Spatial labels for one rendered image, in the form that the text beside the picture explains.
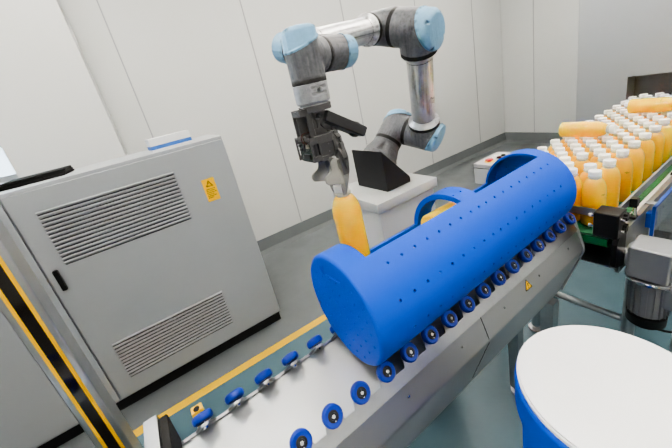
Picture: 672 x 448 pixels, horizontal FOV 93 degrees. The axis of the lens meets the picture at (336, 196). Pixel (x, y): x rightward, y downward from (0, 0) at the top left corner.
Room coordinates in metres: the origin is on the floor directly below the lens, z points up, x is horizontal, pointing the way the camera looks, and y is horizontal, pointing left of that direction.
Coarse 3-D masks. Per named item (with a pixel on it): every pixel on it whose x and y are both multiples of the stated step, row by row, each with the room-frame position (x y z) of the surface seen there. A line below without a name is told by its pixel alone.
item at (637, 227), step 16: (656, 192) 1.14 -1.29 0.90; (640, 208) 1.05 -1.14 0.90; (640, 224) 1.02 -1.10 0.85; (624, 240) 0.94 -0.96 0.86; (592, 256) 1.09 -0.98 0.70; (608, 256) 1.06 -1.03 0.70; (624, 288) 1.11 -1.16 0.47; (592, 304) 1.22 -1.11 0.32; (624, 304) 1.10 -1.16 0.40; (624, 320) 1.09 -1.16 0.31
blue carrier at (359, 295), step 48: (480, 192) 0.81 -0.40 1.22; (528, 192) 0.84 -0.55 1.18; (576, 192) 0.93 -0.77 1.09; (432, 240) 0.66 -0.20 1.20; (480, 240) 0.69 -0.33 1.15; (528, 240) 0.79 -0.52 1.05; (336, 288) 0.62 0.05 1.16; (384, 288) 0.55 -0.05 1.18; (432, 288) 0.59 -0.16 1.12; (384, 336) 0.51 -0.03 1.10
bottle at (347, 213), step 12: (348, 192) 0.71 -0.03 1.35; (336, 204) 0.71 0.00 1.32; (348, 204) 0.70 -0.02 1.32; (336, 216) 0.71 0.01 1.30; (348, 216) 0.69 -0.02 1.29; (360, 216) 0.71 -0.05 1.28; (336, 228) 0.72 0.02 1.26; (348, 228) 0.70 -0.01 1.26; (360, 228) 0.70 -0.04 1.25; (348, 240) 0.70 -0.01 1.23; (360, 240) 0.70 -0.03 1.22; (360, 252) 0.70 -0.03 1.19
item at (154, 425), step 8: (144, 424) 0.45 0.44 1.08; (152, 424) 0.45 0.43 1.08; (160, 424) 0.45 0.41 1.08; (168, 424) 0.44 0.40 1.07; (144, 432) 0.43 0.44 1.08; (152, 432) 0.43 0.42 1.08; (160, 432) 0.43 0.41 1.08; (168, 432) 0.43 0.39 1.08; (176, 432) 0.46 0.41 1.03; (144, 440) 0.42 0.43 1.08; (152, 440) 0.41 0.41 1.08; (160, 440) 0.41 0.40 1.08; (168, 440) 0.41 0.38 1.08; (176, 440) 0.44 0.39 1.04
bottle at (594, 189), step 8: (600, 176) 1.01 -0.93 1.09; (584, 184) 1.04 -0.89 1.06; (592, 184) 1.01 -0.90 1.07; (600, 184) 1.00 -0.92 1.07; (584, 192) 1.03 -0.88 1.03; (592, 192) 1.00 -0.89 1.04; (600, 192) 0.99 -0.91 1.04; (584, 200) 1.03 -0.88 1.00; (592, 200) 1.00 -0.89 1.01; (600, 200) 0.99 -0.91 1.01; (584, 216) 1.02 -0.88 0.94; (584, 224) 1.02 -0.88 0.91
